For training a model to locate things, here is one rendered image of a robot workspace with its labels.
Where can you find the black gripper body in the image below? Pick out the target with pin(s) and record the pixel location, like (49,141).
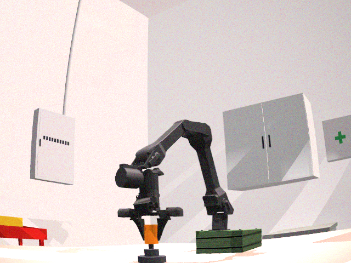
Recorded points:
(170,211)

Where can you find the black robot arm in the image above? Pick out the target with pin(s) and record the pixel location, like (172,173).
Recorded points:
(200,138)

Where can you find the orange cylinder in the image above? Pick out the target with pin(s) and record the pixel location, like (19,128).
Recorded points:
(150,234)

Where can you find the grey round pedestal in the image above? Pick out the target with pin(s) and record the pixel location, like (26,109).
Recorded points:
(151,255)

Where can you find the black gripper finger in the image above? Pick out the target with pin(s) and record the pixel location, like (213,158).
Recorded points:
(161,222)
(140,225)

